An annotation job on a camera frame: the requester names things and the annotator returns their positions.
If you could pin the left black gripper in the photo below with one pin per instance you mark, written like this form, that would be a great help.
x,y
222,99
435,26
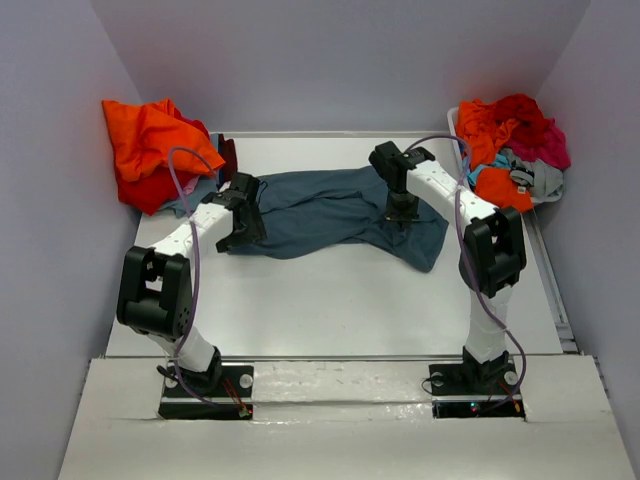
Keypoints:
x,y
255,234

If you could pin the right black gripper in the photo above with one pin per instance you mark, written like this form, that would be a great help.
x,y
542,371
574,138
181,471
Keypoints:
x,y
398,216

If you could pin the blue-grey t shirt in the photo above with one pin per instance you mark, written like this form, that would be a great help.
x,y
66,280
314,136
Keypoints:
x,y
306,211

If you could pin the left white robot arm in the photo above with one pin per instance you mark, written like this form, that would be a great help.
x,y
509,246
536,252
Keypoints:
x,y
159,285

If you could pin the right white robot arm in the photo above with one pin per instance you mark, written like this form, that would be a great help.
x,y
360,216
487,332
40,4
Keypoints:
x,y
492,256

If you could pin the pink folded t shirt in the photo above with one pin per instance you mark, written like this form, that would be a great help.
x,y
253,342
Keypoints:
x,y
191,185

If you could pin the white perforated plastic basket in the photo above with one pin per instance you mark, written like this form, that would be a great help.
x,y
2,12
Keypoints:
x,y
452,117

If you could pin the dark maroon folded t shirt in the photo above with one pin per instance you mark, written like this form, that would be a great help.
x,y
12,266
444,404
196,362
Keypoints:
x,y
227,150

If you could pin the orange crumpled t shirt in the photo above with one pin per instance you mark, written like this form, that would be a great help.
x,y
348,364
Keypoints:
x,y
486,136

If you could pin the red folded t shirt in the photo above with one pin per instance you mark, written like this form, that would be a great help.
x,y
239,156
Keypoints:
x,y
148,194

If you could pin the cyan crumpled t shirt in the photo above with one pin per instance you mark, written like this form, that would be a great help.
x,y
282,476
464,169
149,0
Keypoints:
x,y
500,162

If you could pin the orange folded t shirt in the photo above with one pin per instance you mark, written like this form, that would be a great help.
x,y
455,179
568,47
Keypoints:
x,y
152,135

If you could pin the red crumpled t shirt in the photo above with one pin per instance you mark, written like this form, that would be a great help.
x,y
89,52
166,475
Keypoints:
x,y
530,124

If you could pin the grey crumpled t shirt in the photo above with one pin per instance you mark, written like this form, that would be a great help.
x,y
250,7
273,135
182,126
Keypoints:
x,y
544,183

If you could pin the magenta crumpled t shirt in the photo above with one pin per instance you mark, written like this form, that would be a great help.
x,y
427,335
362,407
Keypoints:
x,y
553,151

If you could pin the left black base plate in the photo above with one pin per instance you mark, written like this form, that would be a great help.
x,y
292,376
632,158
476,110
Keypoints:
x,y
229,400

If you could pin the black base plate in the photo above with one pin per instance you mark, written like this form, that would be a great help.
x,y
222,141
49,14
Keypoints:
x,y
229,400
456,397

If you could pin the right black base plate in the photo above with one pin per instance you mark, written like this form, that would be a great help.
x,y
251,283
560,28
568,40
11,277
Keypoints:
x,y
456,397

